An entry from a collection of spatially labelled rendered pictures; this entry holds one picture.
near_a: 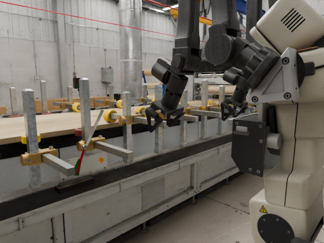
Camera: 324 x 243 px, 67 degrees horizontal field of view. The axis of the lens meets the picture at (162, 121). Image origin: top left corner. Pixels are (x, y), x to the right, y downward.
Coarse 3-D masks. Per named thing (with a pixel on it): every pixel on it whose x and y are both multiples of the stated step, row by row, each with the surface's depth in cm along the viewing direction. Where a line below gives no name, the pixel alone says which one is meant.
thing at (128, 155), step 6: (96, 144) 120; (102, 144) 117; (108, 144) 117; (102, 150) 117; (108, 150) 113; (114, 150) 109; (120, 150) 106; (126, 150) 106; (120, 156) 107; (126, 156) 103; (132, 156) 105
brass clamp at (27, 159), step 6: (42, 150) 106; (48, 150) 106; (54, 150) 108; (24, 156) 100; (30, 156) 101; (36, 156) 103; (24, 162) 100; (30, 162) 101; (36, 162) 103; (42, 162) 105
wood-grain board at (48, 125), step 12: (120, 108) 235; (132, 108) 235; (0, 120) 164; (12, 120) 164; (24, 120) 164; (36, 120) 164; (48, 120) 164; (60, 120) 164; (72, 120) 164; (0, 132) 125; (12, 132) 125; (24, 132) 125; (48, 132) 126; (60, 132) 130; (72, 132) 135; (0, 144) 111
